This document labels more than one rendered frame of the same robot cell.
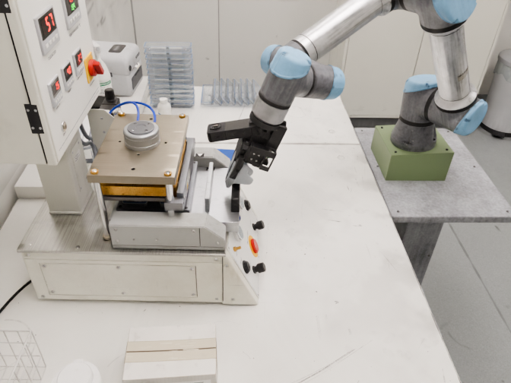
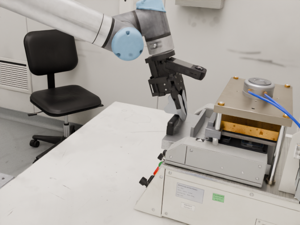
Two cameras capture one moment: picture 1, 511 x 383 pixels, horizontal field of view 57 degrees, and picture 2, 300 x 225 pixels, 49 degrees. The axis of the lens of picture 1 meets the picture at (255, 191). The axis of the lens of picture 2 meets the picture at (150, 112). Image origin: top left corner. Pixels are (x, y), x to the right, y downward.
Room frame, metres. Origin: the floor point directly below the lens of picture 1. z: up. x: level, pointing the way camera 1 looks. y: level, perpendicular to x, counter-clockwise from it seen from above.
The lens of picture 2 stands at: (1.80, 0.32, 1.40)
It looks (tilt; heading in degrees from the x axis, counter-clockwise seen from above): 23 degrees down; 202
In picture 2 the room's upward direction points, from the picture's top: 4 degrees clockwise
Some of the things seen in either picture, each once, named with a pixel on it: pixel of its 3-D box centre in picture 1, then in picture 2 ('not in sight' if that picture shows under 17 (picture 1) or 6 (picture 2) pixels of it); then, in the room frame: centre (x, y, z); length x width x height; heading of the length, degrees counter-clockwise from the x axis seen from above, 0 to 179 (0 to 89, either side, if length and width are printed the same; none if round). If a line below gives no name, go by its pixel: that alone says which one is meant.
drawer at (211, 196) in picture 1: (179, 191); (221, 134); (0.91, 0.19, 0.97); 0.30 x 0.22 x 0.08; 92
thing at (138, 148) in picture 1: (131, 147); (267, 108); (0.93, 0.29, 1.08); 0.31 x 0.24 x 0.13; 2
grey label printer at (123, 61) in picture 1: (109, 67); not in sight; (1.86, 0.64, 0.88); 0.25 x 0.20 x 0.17; 88
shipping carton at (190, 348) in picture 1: (172, 362); not in sight; (0.55, 0.16, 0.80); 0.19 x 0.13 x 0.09; 94
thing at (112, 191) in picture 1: (145, 156); (253, 110); (0.91, 0.26, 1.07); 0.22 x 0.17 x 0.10; 2
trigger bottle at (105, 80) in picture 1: (99, 74); not in sight; (1.69, 0.62, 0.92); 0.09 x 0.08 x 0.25; 35
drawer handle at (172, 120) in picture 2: (236, 186); (177, 119); (0.91, 0.05, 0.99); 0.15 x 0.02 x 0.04; 2
